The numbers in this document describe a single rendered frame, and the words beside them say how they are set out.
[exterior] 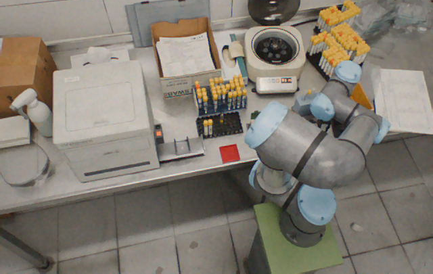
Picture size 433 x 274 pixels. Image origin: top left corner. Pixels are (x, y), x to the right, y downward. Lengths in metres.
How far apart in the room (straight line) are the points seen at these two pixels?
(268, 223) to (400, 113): 0.71
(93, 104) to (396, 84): 1.21
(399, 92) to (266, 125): 1.07
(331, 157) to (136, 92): 0.72
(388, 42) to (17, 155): 1.60
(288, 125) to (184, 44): 1.00
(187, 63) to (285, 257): 0.84
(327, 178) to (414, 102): 1.04
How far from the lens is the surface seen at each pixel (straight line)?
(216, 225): 2.35
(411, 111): 1.79
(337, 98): 1.21
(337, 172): 0.84
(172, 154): 1.49
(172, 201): 2.40
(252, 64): 1.63
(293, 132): 0.82
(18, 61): 1.68
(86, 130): 1.29
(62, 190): 1.56
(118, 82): 1.36
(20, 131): 1.69
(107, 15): 1.78
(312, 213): 1.21
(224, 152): 1.53
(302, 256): 1.40
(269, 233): 1.40
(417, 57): 2.00
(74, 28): 1.83
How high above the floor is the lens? 2.25
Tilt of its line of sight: 57 degrees down
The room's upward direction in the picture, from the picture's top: 4 degrees clockwise
